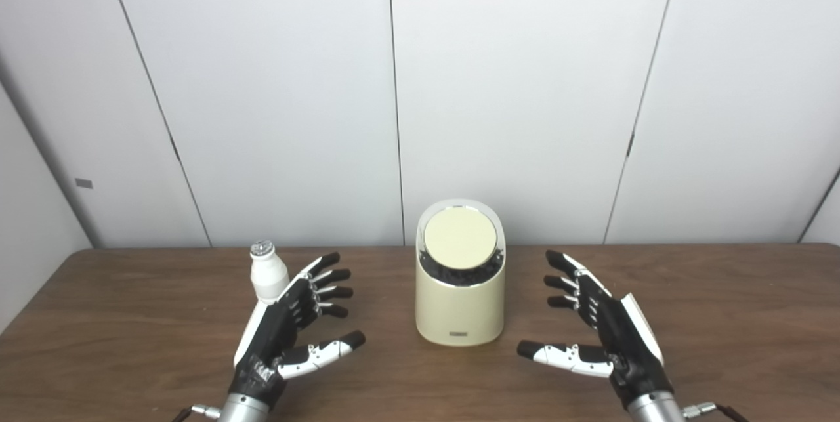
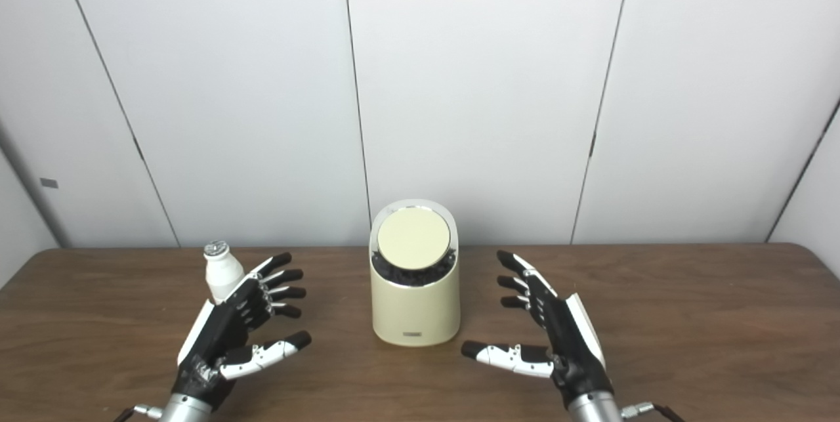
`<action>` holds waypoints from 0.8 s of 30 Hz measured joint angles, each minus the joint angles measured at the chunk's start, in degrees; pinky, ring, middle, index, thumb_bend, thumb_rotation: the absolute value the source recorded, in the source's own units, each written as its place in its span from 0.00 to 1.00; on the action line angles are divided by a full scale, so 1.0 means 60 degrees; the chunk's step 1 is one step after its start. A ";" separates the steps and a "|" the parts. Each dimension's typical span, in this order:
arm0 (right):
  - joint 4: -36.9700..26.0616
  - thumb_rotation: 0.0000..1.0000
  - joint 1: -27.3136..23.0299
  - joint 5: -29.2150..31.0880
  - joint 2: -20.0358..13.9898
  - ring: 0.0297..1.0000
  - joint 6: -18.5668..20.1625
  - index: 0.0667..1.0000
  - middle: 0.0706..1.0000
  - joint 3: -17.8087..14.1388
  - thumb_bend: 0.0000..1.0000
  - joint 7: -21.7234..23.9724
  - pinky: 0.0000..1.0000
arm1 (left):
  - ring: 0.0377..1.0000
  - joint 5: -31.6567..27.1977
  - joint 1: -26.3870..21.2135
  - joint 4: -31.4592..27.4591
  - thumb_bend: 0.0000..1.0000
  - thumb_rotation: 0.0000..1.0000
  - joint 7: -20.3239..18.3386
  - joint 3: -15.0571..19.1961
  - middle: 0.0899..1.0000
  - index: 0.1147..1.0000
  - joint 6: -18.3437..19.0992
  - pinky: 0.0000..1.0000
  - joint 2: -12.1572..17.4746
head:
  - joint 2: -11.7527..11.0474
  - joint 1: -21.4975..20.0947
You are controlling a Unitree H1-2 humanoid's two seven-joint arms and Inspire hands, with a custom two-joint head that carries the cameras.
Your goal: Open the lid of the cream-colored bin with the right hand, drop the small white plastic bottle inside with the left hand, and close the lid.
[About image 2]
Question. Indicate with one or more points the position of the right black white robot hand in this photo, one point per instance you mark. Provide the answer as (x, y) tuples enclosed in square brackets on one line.
[(569, 343)]

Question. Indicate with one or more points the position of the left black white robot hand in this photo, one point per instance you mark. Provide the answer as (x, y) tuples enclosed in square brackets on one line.
[(220, 333)]

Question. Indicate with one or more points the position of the small white plastic bottle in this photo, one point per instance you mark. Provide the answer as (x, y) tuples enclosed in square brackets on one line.
[(222, 272)]

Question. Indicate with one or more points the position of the cream-colored bin body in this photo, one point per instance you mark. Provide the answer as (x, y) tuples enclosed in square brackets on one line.
[(415, 314)]

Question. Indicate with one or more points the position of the round cream bin lid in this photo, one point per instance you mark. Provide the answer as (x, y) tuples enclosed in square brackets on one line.
[(413, 238)]

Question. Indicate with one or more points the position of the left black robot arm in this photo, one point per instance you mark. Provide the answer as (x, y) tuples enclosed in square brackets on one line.
[(185, 410)]

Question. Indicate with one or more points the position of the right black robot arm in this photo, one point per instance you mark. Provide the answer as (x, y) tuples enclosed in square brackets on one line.
[(594, 411)]

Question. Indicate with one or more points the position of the black bin liner bag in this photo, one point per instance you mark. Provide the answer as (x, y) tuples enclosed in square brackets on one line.
[(413, 277)]

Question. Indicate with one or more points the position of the dark wall panel clip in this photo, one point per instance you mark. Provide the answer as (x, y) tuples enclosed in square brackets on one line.
[(592, 145), (138, 147)]

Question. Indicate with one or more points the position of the small gray wall label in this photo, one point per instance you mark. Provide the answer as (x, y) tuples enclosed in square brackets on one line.
[(48, 183)]

